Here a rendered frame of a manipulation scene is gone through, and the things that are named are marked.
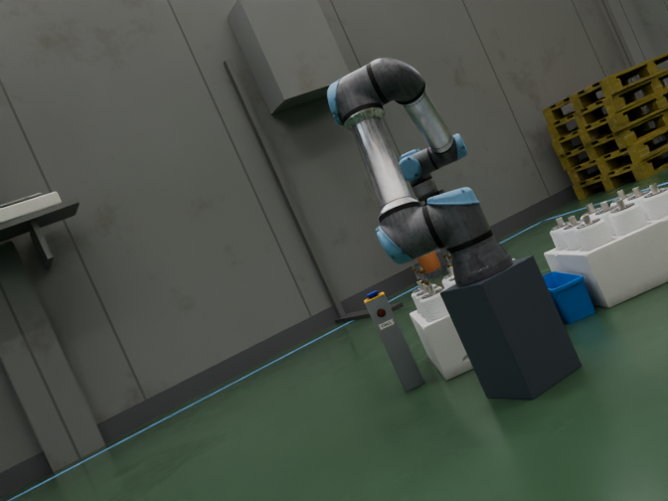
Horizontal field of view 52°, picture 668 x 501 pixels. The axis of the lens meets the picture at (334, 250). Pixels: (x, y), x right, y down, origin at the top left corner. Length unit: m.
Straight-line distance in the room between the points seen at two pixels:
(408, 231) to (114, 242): 2.93
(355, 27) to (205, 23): 1.17
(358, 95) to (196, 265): 2.80
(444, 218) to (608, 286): 0.72
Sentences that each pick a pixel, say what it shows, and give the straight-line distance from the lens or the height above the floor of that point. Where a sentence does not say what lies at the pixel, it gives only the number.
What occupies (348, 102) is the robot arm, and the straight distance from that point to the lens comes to 1.85.
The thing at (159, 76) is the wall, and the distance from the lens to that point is 4.78.
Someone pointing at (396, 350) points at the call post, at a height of 0.13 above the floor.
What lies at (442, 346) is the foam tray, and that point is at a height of 0.10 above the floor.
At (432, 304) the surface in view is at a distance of 2.15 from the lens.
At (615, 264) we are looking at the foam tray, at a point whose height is 0.11.
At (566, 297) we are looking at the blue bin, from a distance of 2.23.
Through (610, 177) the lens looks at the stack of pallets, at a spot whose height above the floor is 0.09.
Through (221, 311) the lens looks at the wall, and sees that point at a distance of 4.48.
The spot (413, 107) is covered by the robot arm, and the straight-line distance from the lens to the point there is 1.95.
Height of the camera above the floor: 0.54
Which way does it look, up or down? 1 degrees down
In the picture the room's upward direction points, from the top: 24 degrees counter-clockwise
